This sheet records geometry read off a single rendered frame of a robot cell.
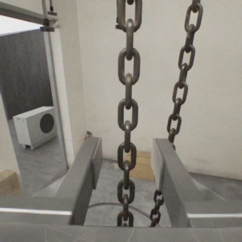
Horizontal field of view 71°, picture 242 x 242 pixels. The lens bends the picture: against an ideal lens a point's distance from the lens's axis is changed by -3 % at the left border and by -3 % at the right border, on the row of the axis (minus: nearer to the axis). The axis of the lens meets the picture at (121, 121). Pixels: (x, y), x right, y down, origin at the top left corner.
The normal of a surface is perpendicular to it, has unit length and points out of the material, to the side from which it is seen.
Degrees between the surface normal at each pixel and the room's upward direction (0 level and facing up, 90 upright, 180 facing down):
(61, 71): 90
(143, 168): 90
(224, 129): 90
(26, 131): 90
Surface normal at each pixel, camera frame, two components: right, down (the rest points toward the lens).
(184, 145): -0.33, 0.31
